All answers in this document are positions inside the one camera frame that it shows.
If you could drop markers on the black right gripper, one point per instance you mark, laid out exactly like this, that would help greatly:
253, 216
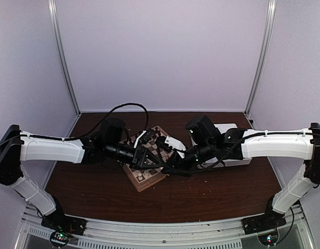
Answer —
174, 163

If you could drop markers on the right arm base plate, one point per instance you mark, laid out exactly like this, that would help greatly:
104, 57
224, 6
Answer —
261, 223

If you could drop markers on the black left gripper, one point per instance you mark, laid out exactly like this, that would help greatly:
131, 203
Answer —
139, 156

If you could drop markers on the aluminium frame post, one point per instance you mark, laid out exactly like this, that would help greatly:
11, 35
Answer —
62, 58
267, 34

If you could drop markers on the wooden chess board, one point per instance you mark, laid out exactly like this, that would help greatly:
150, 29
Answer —
155, 173

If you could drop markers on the front aluminium rail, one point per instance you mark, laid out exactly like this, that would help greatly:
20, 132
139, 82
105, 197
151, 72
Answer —
226, 233

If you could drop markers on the left controller board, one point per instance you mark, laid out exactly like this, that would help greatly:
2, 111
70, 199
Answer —
59, 239

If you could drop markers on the white plastic tray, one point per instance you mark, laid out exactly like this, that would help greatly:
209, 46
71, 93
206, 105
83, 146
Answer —
212, 141

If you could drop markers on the left aluminium frame post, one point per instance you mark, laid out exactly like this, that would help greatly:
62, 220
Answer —
62, 58

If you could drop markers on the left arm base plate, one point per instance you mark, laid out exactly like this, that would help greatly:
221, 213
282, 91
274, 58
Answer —
65, 224

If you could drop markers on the right controller board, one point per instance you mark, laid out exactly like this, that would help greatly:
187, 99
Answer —
268, 239

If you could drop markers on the controller board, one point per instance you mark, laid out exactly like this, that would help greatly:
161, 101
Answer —
268, 239
59, 239

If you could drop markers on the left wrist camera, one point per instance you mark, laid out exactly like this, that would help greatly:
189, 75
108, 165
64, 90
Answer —
144, 137

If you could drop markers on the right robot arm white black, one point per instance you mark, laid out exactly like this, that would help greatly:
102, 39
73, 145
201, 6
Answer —
240, 144

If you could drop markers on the white bishop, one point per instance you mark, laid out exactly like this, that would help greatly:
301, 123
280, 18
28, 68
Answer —
140, 177

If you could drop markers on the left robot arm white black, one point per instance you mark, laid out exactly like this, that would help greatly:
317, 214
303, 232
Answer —
17, 146

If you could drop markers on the right aluminium frame post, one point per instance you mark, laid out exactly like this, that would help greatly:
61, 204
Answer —
267, 34

